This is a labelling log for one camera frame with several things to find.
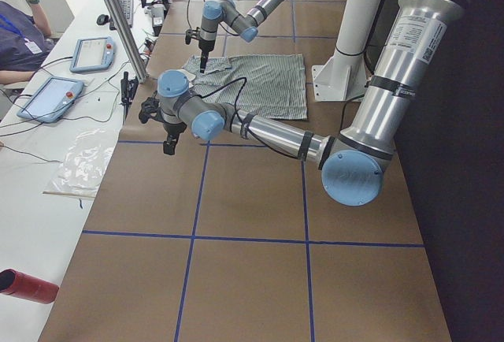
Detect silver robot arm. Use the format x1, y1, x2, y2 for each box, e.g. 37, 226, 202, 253
185, 0, 284, 73
139, 0, 471, 206

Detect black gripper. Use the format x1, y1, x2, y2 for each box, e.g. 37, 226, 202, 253
185, 28, 216, 73
139, 97, 187, 155

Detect black keyboard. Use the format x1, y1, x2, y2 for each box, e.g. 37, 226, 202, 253
118, 0, 134, 28

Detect red cylinder bottle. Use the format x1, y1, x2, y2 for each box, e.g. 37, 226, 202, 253
1, 269, 59, 304

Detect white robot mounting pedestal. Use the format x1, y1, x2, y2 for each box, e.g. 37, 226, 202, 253
312, 0, 381, 102

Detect seated person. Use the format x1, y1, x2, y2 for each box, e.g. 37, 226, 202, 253
1, 0, 54, 85

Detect blue white striped polo shirt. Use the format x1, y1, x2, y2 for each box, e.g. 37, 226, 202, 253
183, 54, 308, 120

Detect black computer mouse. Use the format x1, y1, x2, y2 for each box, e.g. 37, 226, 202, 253
96, 14, 109, 26

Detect black gripper tool on desk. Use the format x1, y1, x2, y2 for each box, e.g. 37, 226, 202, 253
120, 71, 139, 122

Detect lower teach pendant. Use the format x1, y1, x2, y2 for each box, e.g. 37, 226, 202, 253
17, 76, 84, 123

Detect clear plastic bag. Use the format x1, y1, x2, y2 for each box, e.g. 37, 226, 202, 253
43, 128, 119, 199

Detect upper teach pendant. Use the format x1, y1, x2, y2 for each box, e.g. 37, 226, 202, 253
69, 36, 116, 73

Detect aluminium frame post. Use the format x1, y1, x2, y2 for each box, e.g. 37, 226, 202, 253
103, 0, 148, 84

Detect teach pendant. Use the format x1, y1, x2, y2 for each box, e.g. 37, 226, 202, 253
69, 36, 116, 73
17, 76, 84, 123

